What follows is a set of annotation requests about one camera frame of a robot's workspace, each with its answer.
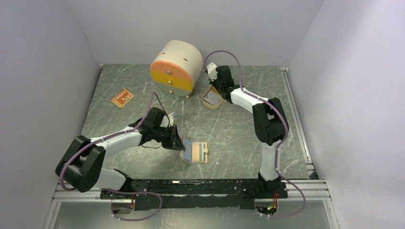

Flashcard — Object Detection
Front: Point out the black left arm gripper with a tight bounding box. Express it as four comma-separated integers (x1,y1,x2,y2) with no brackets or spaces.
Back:
153,124,186,151

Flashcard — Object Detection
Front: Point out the stack of cards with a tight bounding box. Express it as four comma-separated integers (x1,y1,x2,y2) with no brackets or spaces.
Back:
203,90,222,106

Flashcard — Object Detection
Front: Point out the beige leather card holder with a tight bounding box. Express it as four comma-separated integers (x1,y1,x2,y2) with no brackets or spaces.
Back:
180,137,209,164

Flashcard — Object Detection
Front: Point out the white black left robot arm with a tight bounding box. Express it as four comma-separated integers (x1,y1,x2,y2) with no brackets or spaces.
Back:
55,107,190,198

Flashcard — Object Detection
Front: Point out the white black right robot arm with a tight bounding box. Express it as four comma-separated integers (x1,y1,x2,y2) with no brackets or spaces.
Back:
206,62,289,198

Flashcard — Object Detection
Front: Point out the beige oval card tray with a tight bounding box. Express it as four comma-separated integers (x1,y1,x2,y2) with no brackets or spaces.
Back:
202,85,224,110

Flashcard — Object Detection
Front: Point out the orange patterned card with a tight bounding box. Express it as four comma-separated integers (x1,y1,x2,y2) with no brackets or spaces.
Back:
110,89,134,108

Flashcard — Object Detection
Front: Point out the round pastel drawer cabinet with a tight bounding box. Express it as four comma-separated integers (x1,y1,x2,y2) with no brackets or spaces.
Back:
150,40,203,97

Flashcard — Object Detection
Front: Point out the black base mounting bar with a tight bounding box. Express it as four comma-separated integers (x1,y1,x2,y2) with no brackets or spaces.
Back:
100,178,288,211

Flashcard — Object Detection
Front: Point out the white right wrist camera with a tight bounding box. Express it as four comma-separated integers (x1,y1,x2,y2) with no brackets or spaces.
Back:
205,62,217,82

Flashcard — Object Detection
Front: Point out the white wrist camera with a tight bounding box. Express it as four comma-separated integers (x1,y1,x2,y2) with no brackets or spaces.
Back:
168,112,178,120
205,62,217,82

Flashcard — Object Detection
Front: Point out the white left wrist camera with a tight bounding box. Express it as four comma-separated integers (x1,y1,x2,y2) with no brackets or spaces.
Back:
168,112,178,120

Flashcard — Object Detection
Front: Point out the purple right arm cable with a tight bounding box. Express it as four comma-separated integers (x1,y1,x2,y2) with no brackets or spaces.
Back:
203,50,307,219

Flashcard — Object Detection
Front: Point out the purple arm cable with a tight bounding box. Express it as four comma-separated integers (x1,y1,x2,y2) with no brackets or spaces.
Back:
58,92,167,222
203,50,307,219

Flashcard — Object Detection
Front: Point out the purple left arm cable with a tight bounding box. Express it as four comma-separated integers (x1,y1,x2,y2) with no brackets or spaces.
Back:
58,92,167,222

